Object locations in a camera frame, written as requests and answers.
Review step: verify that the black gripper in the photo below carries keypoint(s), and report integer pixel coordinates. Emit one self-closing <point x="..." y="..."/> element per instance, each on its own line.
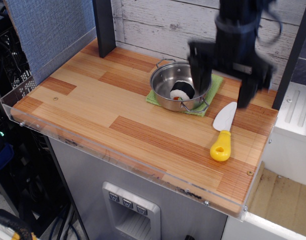
<point x="233" y="53"/>

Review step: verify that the yellow handled toy knife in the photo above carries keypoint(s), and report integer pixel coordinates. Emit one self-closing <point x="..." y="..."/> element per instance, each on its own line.
<point x="221" y="149"/>

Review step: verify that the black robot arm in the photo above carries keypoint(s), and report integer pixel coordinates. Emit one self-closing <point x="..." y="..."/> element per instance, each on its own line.
<point x="241" y="12"/>

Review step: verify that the green cloth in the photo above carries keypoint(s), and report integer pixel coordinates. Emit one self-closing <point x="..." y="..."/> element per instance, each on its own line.
<point x="215" y="86"/>

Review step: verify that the toy sushi roll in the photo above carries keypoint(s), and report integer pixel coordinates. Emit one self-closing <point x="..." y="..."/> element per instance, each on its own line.
<point x="182" y="90"/>

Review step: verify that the stainless steel pot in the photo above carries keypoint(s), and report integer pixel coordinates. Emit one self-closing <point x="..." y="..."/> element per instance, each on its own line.
<point x="167" y="72"/>

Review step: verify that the white toy sink unit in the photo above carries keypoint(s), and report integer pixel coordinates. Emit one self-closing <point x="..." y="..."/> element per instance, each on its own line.
<point x="277" y="202"/>

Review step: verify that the clear acrylic table guard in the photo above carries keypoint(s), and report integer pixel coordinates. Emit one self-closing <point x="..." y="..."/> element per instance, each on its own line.
<point x="106" y="120"/>

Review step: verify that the silver toy fridge cabinet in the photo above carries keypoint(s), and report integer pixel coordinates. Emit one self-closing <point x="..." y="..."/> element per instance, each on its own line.
<point x="118" y="204"/>

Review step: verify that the blue fabric panel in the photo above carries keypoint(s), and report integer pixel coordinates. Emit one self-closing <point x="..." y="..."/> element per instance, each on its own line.
<point x="51" y="31"/>

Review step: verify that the black plastic crate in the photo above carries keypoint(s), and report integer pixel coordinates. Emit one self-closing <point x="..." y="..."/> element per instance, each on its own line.
<point x="14" y="67"/>

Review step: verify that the dark right post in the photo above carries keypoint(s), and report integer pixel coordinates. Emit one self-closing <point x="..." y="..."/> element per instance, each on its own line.
<point x="291" y="64"/>

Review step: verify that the dark post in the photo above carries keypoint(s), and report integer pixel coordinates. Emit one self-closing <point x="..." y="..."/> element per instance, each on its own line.
<point x="104" y="25"/>
<point x="291" y="64"/>

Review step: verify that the dark left post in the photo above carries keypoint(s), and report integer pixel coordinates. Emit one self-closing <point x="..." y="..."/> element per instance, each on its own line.
<point x="104" y="25"/>

